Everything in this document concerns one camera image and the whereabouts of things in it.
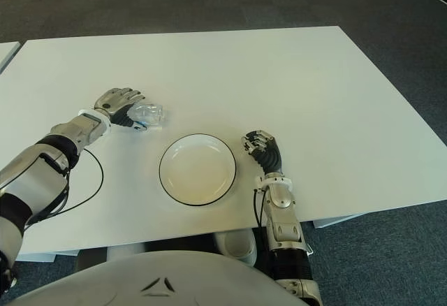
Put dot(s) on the clear water bottle blue cap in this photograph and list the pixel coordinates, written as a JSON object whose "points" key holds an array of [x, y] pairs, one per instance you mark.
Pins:
{"points": [[152, 114]]}

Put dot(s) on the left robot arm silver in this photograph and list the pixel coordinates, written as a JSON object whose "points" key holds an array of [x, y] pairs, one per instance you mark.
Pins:
{"points": [[38, 173]]}

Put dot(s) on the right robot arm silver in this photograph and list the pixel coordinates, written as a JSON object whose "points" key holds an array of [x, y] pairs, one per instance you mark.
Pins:
{"points": [[284, 222]]}

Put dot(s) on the white plate black rim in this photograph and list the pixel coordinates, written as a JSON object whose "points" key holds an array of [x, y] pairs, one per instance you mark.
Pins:
{"points": [[199, 169]]}

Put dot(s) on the grey robot leg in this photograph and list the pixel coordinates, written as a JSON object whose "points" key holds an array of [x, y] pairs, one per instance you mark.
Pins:
{"points": [[237, 246]]}

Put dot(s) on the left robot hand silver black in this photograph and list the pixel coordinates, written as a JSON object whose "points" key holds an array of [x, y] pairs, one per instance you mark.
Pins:
{"points": [[113, 103]]}

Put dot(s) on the grey robot torso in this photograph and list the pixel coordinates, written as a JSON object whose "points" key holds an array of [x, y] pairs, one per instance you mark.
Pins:
{"points": [[160, 278]]}

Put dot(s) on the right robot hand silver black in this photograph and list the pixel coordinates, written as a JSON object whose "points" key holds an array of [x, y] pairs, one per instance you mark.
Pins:
{"points": [[267, 156]]}

